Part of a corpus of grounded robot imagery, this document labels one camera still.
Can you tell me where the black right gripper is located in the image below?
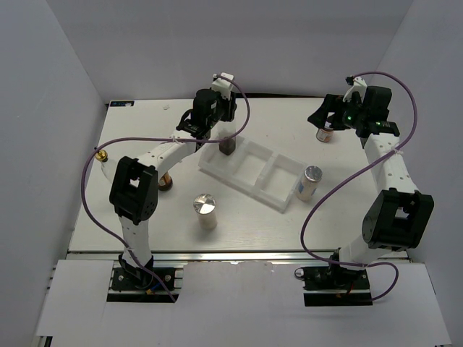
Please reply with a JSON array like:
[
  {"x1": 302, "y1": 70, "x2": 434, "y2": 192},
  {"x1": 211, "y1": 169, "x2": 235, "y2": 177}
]
[{"x1": 307, "y1": 94, "x2": 367, "y2": 131}]

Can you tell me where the small jar white lid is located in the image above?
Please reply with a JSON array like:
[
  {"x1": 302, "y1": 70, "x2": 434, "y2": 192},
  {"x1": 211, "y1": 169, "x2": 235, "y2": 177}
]
[{"x1": 316, "y1": 123, "x2": 334, "y2": 143}]

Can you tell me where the glass bottle dark sauce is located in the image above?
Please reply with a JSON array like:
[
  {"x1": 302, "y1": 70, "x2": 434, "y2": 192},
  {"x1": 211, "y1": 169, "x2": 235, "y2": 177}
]
[{"x1": 218, "y1": 121, "x2": 236, "y2": 155}]

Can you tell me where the blue-label jar silver lid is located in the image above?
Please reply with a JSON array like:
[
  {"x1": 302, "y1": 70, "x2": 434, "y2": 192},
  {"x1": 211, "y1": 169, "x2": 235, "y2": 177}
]
[{"x1": 295, "y1": 166, "x2": 323, "y2": 202}]

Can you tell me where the red-lid brown sauce jar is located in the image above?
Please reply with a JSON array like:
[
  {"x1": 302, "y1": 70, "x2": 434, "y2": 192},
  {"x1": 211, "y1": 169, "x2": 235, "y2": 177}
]
[{"x1": 158, "y1": 172, "x2": 173, "y2": 192}]

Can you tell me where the white jar silver lid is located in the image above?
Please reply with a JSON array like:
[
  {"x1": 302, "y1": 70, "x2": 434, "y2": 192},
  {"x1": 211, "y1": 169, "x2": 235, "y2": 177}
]
[{"x1": 193, "y1": 194, "x2": 218, "y2": 230}]

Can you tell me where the clear glass bottle gold cap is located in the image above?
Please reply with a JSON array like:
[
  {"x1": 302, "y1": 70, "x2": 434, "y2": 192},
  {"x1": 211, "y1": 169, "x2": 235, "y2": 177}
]
[{"x1": 95, "y1": 150, "x2": 117, "y2": 184}]

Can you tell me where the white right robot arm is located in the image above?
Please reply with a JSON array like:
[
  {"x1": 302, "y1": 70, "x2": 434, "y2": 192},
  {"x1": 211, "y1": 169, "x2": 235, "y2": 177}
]
[{"x1": 307, "y1": 86, "x2": 434, "y2": 288}]

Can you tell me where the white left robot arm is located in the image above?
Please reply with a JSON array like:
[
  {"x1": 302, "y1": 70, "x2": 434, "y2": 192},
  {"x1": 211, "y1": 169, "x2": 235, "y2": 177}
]
[{"x1": 109, "y1": 87, "x2": 236, "y2": 288}]

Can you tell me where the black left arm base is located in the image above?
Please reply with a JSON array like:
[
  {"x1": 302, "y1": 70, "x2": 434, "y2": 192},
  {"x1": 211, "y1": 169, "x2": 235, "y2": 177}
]
[{"x1": 106, "y1": 265, "x2": 183, "y2": 304}]

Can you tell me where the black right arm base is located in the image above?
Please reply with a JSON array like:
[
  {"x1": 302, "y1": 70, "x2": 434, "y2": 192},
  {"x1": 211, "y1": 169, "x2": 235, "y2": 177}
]
[{"x1": 294, "y1": 265, "x2": 373, "y2": 307}]

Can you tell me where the white three-compartment organizer tray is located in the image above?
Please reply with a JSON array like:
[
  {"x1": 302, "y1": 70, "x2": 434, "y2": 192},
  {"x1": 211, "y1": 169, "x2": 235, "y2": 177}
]
[{"x1": 198, "y1": 136, "x2": 307, "y2": 213}]

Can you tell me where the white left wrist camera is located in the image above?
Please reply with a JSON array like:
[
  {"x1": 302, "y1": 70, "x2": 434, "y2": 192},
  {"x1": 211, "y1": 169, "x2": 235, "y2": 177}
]
[{"x1": 211, "y1": 72, "x2": 234, "y2": 100}]

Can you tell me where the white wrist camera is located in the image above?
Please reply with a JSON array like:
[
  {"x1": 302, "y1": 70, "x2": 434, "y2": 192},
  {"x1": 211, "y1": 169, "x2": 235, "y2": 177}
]
[
  {"x1": 343, "y1": 76, "x2": 368, "y2": 103},
  {"x1": 211, "y1": 72, "x2": 234, "y2": 100}
]

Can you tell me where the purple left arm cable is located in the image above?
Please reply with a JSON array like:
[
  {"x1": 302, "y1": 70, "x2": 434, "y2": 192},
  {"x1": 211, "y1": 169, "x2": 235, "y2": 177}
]
[{"x1": 80, "y1": 77, "x2": 251, "y2": 303}]

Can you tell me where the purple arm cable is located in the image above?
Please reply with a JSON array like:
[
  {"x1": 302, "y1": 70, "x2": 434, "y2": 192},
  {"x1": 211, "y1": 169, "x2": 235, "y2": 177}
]
[
  {"x1": 80, "y1": 77, "x2": 251, "y2": 303},
  {"x1": 300, "y1": 71, "x2": 420, "y2": 301}
]

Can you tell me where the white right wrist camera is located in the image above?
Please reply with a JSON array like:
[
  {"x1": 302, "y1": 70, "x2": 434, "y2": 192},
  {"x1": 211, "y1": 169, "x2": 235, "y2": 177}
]
[{"x1": 343, "y1": 76, "x2": 368, "y2": 103}]

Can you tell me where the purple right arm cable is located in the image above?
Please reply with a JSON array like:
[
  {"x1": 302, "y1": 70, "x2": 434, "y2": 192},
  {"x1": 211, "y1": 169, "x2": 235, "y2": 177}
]
[{"x1": 300, "y1": 71, "x2": 420, "y2": 301}]

